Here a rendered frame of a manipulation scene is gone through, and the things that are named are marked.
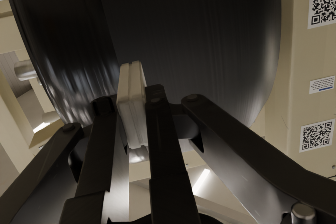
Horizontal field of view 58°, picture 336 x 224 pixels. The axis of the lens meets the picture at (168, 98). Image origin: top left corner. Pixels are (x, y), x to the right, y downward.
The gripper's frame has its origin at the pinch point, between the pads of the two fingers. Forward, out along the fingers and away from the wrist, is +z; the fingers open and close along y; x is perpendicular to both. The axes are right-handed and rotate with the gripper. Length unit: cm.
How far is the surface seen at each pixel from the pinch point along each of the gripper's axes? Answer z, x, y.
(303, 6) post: 31.6, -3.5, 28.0
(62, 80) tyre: 12.4, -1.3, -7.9
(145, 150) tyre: 17.1, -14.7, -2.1
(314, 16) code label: 31.8, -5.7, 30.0
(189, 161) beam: 65, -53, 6
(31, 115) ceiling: 1057, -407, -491
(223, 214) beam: 444, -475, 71
